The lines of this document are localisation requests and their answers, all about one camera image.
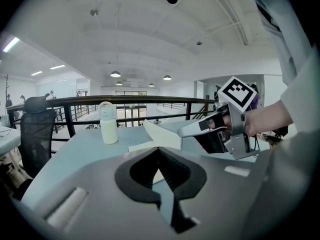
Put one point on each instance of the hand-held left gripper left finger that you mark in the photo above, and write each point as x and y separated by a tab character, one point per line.
100	204

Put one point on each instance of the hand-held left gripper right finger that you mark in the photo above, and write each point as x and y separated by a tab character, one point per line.
225	189

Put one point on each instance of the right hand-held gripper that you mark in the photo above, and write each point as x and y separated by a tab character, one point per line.
237	94

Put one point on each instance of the teal covered notebook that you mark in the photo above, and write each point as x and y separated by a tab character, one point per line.
162	134

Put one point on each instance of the person's right forearm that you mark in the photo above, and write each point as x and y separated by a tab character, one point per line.
267	119

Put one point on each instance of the person's right hand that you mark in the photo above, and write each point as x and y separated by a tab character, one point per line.
226	121

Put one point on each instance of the light blue table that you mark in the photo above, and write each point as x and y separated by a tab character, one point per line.
82	149

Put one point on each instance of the black metal railing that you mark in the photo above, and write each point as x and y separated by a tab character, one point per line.
150	98

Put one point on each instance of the black pendant lamp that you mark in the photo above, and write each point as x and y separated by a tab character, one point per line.
167	78
115	74
151	85
119	83

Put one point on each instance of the white water bottle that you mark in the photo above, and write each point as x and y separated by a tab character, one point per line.
108	131

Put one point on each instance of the black-framed window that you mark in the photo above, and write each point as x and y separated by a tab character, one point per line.
130	114

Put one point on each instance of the black mesh office chair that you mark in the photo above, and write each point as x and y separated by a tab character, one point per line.
35	139

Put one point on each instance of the cloth-covered table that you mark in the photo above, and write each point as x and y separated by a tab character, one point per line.
8	139

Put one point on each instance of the person's light grey shirt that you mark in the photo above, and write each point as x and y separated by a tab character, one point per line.
295	59

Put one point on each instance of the ceiling tube light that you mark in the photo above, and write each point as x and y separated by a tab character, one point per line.
36	73
57	67
11	44

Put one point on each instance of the black coat stand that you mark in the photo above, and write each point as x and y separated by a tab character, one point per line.
6	89

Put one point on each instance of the silver ceiling fixture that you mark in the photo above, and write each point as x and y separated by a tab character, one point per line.
94	12

